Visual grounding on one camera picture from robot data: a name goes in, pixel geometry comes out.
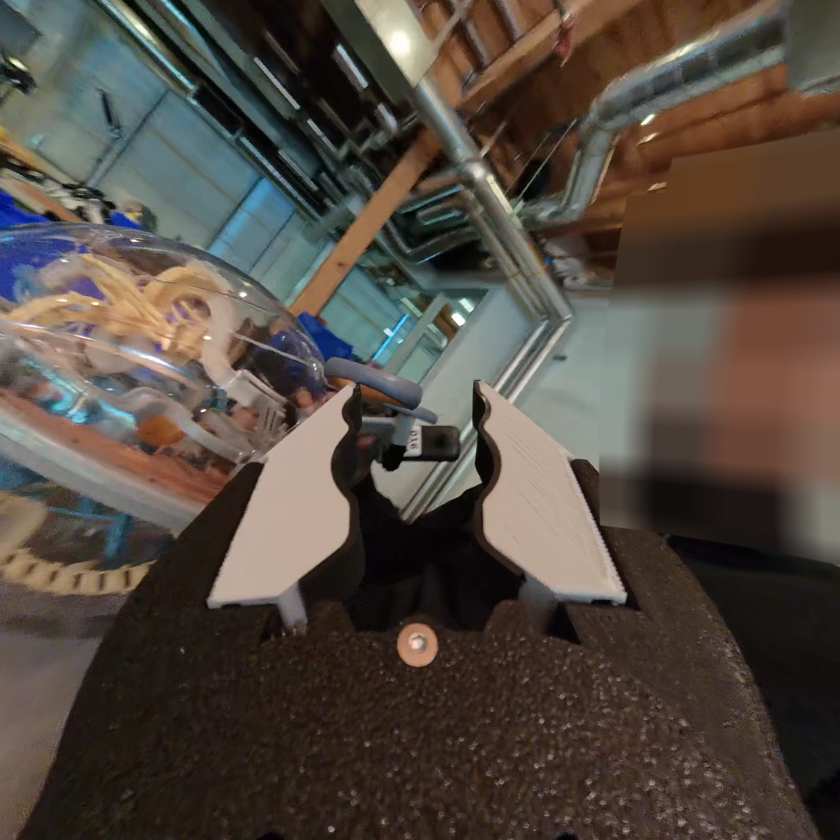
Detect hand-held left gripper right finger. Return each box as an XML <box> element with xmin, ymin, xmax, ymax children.
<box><xmin>472</xmin><ymin>379</ymin><xmax>630</xmax><ymax>623</ymax></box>

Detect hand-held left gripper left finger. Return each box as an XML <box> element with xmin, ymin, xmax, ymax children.
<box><xmin>206</xmin><ymin>384</ymin><xmax>363</xmax><ymax>626</ymax></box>

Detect grey orange scissors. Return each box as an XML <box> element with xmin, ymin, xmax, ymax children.
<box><xmin>325</xmin><ymin>357</ymin><xmax>439</xmax><ymax>426</ymax></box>

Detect clear plastic maze ball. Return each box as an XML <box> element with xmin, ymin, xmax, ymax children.
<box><xmin>0</xmin><ymin>222</ymin><xmax>329</xmax><ymax>526</ymax></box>

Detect grey metal pipe run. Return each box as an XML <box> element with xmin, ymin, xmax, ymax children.
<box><xmin>413</xmin><ymin>79</ymin><xmax>575</xmax><ymax>329</ymax></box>

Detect spiral metal duct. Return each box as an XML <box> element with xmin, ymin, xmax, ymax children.
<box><xmin>525</xmin><ymin>13</ymin><xmax>788</xmax><ymax>227</ymax></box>

